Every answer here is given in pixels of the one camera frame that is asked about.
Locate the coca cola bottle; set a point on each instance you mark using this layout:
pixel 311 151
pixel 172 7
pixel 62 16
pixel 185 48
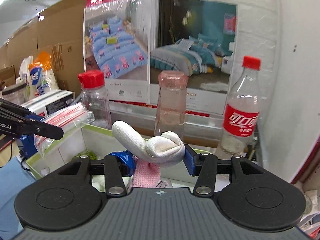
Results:
pixel 242 111

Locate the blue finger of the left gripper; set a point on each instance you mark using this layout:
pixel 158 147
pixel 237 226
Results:
pixel 35 126

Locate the blue machine box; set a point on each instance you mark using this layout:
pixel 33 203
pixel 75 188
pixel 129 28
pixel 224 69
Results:
pixel 26 142

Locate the clear plastic container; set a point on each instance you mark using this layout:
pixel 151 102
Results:
pixel 17 93

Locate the white pen refill box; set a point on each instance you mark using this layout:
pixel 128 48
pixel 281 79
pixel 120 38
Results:
pixel 50 102

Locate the blue table mat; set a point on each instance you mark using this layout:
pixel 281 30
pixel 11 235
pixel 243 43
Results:
pixel 13 180

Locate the white sock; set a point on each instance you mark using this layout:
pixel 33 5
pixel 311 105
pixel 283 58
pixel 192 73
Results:
pixel 165 150

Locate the stack of zip bags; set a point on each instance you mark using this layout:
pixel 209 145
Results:
pixel 70 119

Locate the green cardboard box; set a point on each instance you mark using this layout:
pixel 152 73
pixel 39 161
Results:
pixel 96 139

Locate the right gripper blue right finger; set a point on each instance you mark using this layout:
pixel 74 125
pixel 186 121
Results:
pixel 204 167

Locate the blue white tissue bag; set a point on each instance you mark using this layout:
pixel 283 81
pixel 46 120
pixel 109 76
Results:
pixel 38 75

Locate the pink transparent bottle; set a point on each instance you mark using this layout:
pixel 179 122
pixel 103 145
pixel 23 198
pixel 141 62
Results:
pixel 171 105

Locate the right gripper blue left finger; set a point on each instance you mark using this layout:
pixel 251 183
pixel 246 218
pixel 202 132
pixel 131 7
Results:
pixel 116 166

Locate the clear jar red lid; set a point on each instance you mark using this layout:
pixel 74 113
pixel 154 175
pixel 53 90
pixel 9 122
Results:
pixel 94 96

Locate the pink sponge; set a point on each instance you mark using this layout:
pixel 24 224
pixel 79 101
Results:
pixel 146 175

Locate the bedding poster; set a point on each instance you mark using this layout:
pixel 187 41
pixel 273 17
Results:
pixel 133 41

